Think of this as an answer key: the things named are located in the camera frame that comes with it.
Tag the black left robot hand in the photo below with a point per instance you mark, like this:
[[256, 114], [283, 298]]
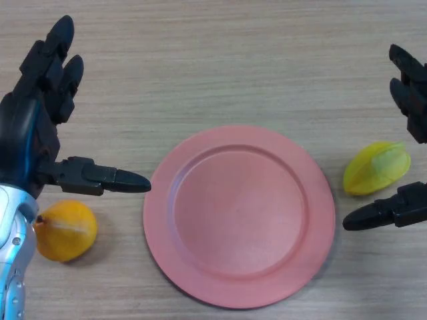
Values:
[[20, 133]]

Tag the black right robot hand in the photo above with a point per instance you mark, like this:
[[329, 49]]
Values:
[[413, 86]]

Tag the yellow starfruit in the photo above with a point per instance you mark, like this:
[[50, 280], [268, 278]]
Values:
[[376, 168]]

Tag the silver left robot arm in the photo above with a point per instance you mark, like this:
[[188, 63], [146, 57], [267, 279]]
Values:
[[11, 253]]

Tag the pink round plate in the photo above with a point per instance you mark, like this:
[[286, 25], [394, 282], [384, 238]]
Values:
[[239, 217]]

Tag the orange pear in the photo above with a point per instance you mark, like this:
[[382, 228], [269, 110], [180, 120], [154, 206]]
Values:
[[65, 230]]

